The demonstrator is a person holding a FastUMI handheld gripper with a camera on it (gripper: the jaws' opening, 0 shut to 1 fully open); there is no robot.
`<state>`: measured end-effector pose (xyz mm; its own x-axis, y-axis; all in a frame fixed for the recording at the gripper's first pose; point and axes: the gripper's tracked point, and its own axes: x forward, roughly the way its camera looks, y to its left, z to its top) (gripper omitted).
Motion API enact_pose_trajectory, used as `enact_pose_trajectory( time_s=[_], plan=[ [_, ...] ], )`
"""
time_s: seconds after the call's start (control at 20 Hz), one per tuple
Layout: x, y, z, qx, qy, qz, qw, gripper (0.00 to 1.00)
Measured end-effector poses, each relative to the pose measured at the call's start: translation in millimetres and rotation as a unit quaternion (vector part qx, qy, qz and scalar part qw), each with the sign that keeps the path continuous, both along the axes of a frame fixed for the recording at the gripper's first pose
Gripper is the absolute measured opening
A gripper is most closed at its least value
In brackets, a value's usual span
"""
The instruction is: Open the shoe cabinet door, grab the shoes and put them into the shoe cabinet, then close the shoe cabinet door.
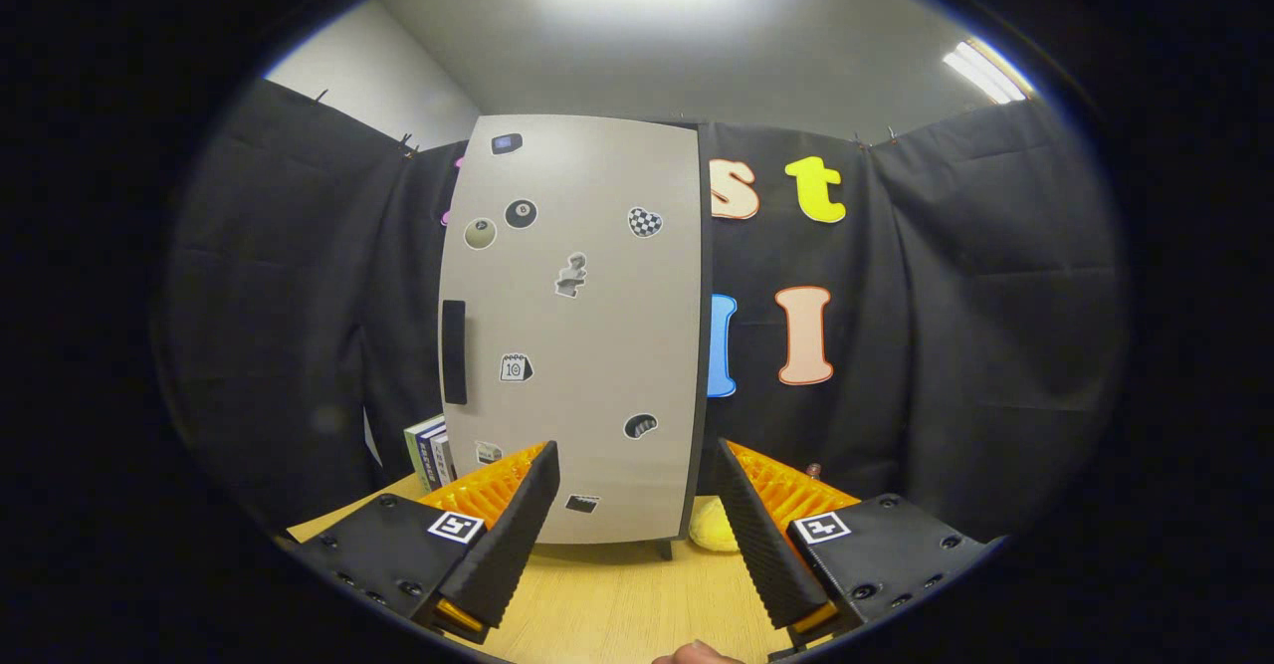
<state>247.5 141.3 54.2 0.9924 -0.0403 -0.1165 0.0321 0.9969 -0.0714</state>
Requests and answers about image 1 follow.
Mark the yellow plush toy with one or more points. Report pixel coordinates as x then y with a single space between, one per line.
712 530

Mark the grey shoe cabinet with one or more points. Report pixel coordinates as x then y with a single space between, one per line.
707 345

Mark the narrow ceiling light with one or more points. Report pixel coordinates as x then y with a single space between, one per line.
983 72

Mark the blue spine book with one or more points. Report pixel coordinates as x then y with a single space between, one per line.
428 457

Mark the black backdrop cloth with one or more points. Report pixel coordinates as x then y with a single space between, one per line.
995 296

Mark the white spine book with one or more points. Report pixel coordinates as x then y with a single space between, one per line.
446 460

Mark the green spine book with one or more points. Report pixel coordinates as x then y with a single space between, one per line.
412 441

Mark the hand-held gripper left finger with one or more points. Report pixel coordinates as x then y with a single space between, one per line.
518 525

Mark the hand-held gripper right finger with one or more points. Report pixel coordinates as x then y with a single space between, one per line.
756 535

